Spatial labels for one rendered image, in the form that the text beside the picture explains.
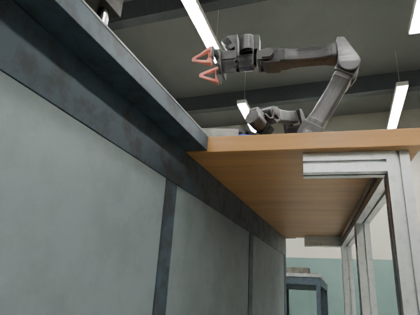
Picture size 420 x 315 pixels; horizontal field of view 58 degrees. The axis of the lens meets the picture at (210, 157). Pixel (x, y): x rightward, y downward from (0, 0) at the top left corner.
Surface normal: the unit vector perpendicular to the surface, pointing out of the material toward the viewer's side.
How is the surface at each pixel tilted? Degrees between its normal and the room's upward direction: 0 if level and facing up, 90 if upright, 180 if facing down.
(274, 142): 90
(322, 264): 90
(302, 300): 90
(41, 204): 90
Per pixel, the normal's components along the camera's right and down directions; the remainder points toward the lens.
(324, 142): -0.23, -0.36
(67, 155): 0.93, -0.07
